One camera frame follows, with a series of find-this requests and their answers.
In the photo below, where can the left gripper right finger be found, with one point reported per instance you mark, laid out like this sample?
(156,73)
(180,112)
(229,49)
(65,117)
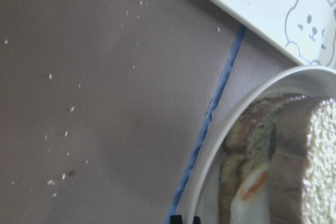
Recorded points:
(196,220)

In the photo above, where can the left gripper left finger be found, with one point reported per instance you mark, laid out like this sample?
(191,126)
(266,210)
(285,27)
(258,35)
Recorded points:
(176,219)

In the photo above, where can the bread slice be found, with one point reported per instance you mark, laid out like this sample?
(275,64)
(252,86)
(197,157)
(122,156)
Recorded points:
(249,143)
(302,172)

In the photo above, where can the white plate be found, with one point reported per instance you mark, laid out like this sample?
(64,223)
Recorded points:
(201,195)

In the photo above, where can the cream bear tray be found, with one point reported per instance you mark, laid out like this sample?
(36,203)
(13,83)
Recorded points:
(303,30)

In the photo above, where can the fried egg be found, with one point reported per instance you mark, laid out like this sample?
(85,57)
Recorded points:
(251,202)

